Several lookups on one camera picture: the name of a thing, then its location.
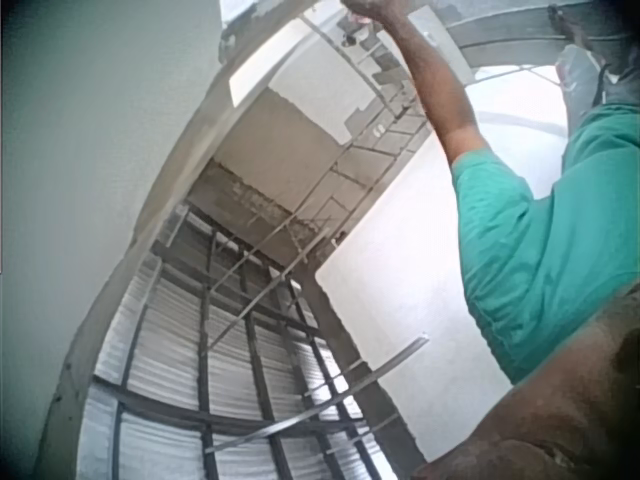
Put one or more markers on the person's left hand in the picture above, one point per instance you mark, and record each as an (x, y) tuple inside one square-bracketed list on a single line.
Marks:
[(370, 9)]

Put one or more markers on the person's left fingers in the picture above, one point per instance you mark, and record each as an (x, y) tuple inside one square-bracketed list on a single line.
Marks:
[(352, 9)]

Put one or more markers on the small white rectangular panel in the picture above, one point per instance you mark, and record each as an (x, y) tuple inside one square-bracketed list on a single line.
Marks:
[(270, 60)]

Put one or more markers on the clear plastic bag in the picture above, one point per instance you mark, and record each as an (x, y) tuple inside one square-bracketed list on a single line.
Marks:
[(580, 85)]

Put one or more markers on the short grey metal strip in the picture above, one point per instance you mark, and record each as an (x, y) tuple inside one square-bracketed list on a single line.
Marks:
[(380, 362)]

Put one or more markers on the corrugated metal roof with trusses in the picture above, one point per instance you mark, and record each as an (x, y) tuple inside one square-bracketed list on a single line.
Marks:
[(235, 350)]

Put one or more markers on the long curved grey metal strip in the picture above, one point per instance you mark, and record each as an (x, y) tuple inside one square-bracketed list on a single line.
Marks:
[(295, 425)]

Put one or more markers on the metal ceiling grid frame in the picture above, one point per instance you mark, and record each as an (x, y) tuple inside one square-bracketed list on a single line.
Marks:
[(350, 165)]

